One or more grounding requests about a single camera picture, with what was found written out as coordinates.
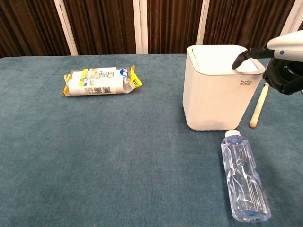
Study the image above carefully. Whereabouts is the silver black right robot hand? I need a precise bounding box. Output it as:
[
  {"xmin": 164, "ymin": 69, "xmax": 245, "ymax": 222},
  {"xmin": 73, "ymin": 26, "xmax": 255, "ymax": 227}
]
[{"xmin": 231, "ymin": 30, "xmax": 303, "ymax": 96}]

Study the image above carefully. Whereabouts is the white plastic bin lid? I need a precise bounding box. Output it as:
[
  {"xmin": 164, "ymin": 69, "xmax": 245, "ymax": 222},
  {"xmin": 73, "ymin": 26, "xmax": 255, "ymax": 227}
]
[{"xmin": 191, "ymin": 46, "xmax": 260, "ymax": 72}]

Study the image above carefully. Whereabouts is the white plastic trash bin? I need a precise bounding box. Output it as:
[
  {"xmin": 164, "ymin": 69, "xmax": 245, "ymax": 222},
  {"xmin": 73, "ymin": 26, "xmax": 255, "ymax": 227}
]
[{"xmin": 182, "ymin": 44, "xmax": 266, "ymax": 131}]

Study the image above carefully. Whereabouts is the wooden stick with round knob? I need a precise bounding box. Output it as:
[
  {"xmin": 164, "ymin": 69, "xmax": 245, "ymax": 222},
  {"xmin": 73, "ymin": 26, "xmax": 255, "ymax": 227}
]
[{"xmin": 249, "ymin": 83, "xmax": 269, "ymax": 129}]

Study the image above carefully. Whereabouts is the clear plastic water bottle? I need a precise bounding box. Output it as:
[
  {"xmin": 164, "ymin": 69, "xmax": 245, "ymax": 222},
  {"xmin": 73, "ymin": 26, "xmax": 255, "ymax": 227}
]
[{"xmin": 221, "ymin": 129, "xmax": 272, "ymax": 224}]

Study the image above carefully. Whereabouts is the dark brown pleated curtain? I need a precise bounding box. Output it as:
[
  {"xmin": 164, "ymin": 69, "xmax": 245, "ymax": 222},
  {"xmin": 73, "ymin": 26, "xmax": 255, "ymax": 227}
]
[{"xmin": 0, "ymin": 0, "xmax": 303, "ymax": 59}]

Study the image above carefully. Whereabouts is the garbage bag rolls yellow package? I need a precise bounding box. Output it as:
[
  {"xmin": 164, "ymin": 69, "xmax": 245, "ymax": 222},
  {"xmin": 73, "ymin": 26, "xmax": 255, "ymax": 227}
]
[{"xmin": 62, "ymin": 65, "xmax": 143, "ymax": 97}]

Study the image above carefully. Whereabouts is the teal table cloth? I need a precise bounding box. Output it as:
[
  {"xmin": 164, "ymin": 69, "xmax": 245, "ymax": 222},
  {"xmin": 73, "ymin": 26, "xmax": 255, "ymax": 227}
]
[{"xmin": 0, "ymin": 52, "xmax": 303, "ymax": 227}]

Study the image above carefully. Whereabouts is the white vertical post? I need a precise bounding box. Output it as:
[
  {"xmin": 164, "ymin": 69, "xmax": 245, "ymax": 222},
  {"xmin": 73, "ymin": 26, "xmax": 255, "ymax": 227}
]
[
  {"xmin": 53, "ymin": 0, "xmax": 79, "ymax": 56},
  {"xmin": 132, "ymin": 0, "xmax": 149, "ymax": 55},
  {"xmin": 196, "ymin": 0, "xmax": 211, "ymax": 47},
  {"xmin": 277, "ymin": 0, "xmax": 303, "ymax": 40}
]

